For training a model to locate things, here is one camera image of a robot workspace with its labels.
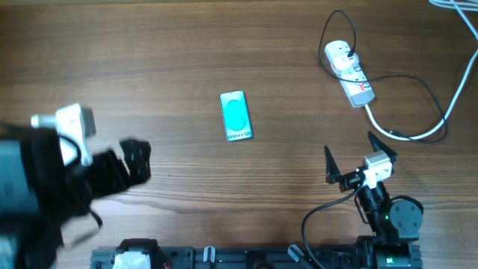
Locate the white USB charger adapter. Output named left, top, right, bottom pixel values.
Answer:
left=331, top=53, right=359, bottom=73

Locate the white power strip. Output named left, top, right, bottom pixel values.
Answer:
left=324, top=40, right=375, bottom=108

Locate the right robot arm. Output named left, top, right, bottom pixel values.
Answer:
left=315, top=132, right=424, bottom=269

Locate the white cable bundle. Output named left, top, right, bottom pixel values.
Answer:
left=428, top=0, right=478, bottom=40

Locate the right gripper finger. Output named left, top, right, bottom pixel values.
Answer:
left=367, top=131, right=398, bottom=163
left=324, top=146, right=341, bottom=184

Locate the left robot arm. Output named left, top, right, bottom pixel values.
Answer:
left=1, top=123, right=151, bottom=268

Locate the black USB charging cable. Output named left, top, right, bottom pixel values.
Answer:
left=317, top=10, right=448, bottom=143

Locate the white power strip cord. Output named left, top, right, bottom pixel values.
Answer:
left=364, top=48, right=478, bottom=142

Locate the turquoise screen Galaxy smartphone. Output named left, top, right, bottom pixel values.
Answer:
left=220, top=90, right=253, bottom=142

